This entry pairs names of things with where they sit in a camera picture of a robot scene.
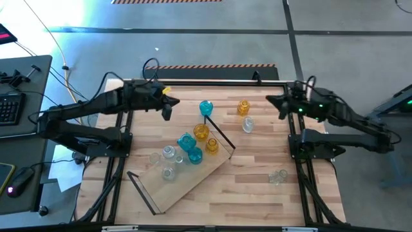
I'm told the yellow cable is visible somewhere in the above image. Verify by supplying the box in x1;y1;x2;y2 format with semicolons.
22;0;87;131

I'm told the grey desk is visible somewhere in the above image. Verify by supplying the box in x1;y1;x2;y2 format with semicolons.
0;54;53;139

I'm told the dark grey side table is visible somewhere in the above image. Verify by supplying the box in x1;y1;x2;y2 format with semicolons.
0;132;49;214

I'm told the amber diamond-pattern glass jar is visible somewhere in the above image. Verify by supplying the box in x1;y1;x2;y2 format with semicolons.
192;123;211;142

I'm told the teal lattice-pattern glass vase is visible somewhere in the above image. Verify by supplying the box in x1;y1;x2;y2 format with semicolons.
187;147;204;165

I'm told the phone with yellow case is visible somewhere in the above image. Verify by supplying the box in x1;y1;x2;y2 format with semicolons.
0;162;16;196

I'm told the grey metal bracket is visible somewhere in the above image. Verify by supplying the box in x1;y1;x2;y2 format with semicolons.
281;226;319;232
102;225;139;232

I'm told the amber ribbed glass vase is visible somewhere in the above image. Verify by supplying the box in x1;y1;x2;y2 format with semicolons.
205;137;220;155
237;99;251;117

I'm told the tall clear ribbed glass vase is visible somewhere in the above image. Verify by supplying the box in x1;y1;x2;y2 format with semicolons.
162;144;177;159

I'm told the black hazard-striped floor mat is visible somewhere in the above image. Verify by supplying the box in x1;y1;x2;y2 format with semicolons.
140;63;280;81

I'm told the clear smooth glass carafe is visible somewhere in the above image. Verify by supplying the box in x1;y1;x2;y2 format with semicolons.
161;166;176;182

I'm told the black tablet device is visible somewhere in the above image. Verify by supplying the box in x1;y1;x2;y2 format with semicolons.
0;23;19;46

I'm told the small clear ribbed glass vase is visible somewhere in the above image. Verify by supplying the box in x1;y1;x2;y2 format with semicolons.
241;116;255;134

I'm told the white paper sheet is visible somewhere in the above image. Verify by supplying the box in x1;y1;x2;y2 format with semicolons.
48;144;85;193

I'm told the black desk clamp mount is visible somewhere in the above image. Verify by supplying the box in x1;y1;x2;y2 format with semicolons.
0;64;42;88

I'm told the wooden tray with black handles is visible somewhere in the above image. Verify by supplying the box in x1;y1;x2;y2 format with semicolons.
125;115;236;215

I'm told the black computer mouse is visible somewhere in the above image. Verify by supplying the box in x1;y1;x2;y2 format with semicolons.
6;166;35;198

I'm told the large clear fluted glass jar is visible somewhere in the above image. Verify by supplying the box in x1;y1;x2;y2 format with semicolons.
148;151;162;165

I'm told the clear faceted glass vase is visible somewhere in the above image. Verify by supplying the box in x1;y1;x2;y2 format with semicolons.
268;169;289;186

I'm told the wide teal faceted glass vase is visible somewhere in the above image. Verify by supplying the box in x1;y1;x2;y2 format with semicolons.
176;132;197;152

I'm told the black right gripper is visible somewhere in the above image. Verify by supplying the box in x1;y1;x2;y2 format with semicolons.
265;82;310;121

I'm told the black metal stand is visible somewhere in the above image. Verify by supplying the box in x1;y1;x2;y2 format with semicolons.
366;82;412;189

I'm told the black keyboard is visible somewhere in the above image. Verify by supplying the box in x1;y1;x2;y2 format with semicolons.
0;92;27;127

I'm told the black aluminium table frame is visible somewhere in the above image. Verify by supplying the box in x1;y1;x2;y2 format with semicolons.
73;79;347;228

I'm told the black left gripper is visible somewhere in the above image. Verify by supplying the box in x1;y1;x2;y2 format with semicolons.
150;82;180;122

